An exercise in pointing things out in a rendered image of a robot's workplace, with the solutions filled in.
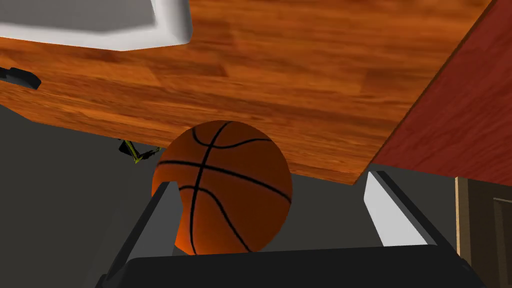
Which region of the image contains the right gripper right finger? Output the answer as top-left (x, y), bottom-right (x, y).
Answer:
top-left (363, 170), bottom-right (457, 251)

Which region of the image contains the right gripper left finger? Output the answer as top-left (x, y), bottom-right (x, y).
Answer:
top-left (104, 181), bottom-right (184, 278)

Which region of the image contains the black and yellow-green object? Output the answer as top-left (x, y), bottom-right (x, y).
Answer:
top-left (118, 139), bottom-right (162, 165)

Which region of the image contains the orange basketball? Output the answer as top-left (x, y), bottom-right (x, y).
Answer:
top-left (151, 119), bottom-right (293, 256)

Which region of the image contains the brown door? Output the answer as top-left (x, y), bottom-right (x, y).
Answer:
top-left (455, 176), bottom-right (512, 288)

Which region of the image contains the black curved piece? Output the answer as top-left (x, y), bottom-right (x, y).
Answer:
top-left (0, 67), bottom-right (42, 91)

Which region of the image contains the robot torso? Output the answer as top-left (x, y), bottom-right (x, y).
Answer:
top-left (0, 0), bottom-right (194, 52)

